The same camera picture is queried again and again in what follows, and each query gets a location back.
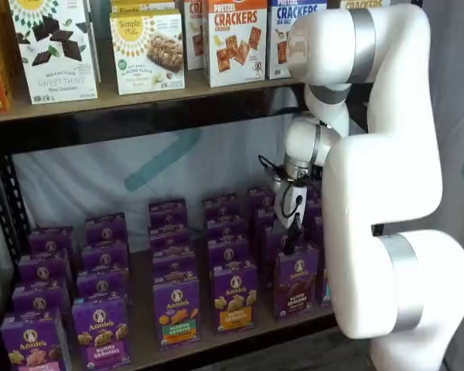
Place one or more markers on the pale pretzel crackers box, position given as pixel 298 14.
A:
pixel 193 38

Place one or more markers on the blue sea salt crackers box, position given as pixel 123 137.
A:
pixel 278 38

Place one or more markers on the pale fabric curtain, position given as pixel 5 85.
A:
pixel 460 116

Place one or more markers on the purple Annie's snack box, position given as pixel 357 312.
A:
pixel 224 228
pixel 220 206
pixel 104 255
pixel 168 212
pixel 315 210
pixel 174 264
pixel 316 192
pixel 50 241
pixel 263 220
pixel 38 295
pixel 268 251
pixel 319 232
pixel 106 230
pixel 100 284
pixel 42 266
pixel 170 237
pixel 261 197
pixel 228 251

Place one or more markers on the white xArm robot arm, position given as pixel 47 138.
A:
pixel 390 174

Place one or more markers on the orange cheddar pretzel crackers box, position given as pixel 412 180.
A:
pixel 236 58

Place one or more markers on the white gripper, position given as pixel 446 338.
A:
pixel 284 206

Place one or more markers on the white backdrop cloth teal mark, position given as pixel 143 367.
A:
pixel 81 181

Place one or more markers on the wooden shelf board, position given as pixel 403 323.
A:
pixel 141 309
pixel 139 102

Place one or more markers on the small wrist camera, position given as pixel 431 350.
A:
pixel 275 179

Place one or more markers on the purple Annie's box pink patch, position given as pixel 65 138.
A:
pixel 31 344

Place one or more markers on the purple Annie's bunny grahams box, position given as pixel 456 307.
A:
pixel 100 336

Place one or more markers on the purple Annie's box green patch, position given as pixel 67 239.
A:
pixel 176 317

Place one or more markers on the white Sweet Thins box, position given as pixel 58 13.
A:
pixel 54 77

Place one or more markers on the purple Annie's box yellow patch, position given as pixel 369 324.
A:
pixel 234 297

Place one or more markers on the black metal shelf frame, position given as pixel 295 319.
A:
pixel 100 131

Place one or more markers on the Simple Mills yellow box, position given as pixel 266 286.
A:
pixel 147 5

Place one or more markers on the Simple Mills bar box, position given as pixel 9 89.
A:
pixel 147 58

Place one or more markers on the purple Annie's box brown patch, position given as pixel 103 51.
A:
pixel 295 286

